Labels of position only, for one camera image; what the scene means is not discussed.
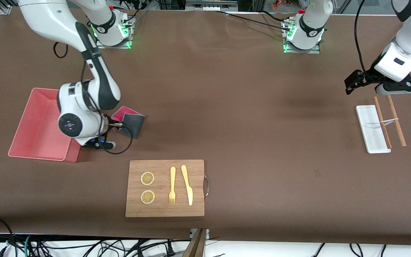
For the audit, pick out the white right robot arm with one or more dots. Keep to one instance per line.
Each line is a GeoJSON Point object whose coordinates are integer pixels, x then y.
{"type": "Point", "coordinates": [48, 21]}

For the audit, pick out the brown wooden stick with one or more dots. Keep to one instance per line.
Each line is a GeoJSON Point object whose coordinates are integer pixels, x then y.
{"type": "Point", "coordinates": [383, 123]}
{"type": "Point", "coordinates": [396, 121]}

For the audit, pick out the brown wooden plank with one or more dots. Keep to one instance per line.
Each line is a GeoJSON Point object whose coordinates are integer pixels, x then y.
{"type": "Point", "coordinates": [195, 246]}

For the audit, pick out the aluminium corner bracket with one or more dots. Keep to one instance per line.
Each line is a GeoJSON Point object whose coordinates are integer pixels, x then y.
{"type": "Point", "coordinates": [5, 10]}

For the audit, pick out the pink plastic bin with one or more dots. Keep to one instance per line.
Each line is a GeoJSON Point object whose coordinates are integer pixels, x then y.
{"type": "Point", "coordinates": [37, 132]}

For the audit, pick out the wooden cutting board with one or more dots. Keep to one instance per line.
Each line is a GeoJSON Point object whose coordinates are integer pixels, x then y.
{"type": "Point", "coordinates": [162, 210]}

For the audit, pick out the yellow plastic fork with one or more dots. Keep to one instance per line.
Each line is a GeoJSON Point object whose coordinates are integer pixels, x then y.
{"type": "Point", "coordinates": [172, 178]}

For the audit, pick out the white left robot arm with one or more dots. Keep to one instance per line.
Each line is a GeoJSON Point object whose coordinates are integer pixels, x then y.
{"type": "Point", "coordinates": [405, 35]}

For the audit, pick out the yellow plastic knife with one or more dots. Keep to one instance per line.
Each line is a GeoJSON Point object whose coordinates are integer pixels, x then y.
{"type": "Point", "coordinates": [187, 184]}

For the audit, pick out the yellow lemon slice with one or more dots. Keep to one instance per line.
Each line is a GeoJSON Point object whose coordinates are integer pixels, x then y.
{"type": "Point", "coordinates": [147, 197]}
{"type": "Point", "coordinates": [147, 178]}

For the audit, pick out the white rectangular tray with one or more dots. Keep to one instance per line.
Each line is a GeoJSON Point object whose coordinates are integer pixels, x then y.
{"type": "Point", "coordinates": [369, 128]}

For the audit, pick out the thin white band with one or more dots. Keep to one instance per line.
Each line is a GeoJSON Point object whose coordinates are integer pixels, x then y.
{"type": "Point", "coordinates": [389, 121]}

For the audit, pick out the red and grey cloth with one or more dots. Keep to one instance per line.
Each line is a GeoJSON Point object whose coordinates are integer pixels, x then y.
{"type": "Point", "coordinates": [134, 125]}

